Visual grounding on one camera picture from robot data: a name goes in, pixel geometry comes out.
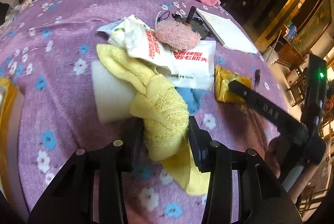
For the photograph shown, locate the black device with knob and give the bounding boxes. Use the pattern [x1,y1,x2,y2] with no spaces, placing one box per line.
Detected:
[172,6,213,39]

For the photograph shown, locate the yellow cracker packet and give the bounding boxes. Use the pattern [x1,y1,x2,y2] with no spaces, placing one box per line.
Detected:
[214,64,253,105]

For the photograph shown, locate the yellow-rimmed white storage box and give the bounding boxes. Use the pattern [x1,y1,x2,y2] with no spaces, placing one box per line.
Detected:
[1,78,17,198]

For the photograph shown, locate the person's right hand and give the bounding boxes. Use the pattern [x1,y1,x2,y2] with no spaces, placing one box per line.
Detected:
[264,136,290,178]

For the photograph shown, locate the yellow towel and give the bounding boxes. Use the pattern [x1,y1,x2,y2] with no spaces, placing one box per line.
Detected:
[96,44,210,196]

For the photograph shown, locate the blue cloth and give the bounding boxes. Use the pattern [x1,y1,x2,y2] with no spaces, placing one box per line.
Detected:
[176,88,207,115]

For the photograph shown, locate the purple floral tablecloth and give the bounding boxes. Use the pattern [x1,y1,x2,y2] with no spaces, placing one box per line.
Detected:
[1,0,288,223]

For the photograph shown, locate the white red-text plastic bag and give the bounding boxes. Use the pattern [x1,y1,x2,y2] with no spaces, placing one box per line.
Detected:
[97,15,216,90]

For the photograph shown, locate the white foam sponge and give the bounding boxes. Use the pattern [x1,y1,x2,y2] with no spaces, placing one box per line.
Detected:
[91,60,137,124]

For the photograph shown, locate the pink fluffy round pad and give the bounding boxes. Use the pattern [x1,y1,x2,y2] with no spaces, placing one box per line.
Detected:
[154,20,201,50]

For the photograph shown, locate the white notebook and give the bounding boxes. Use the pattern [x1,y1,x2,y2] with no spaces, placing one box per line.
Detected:
[196,8,258,54]

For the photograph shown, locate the white plastic bags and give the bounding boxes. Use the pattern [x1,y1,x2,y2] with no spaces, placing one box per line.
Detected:
[1,0,33,33]

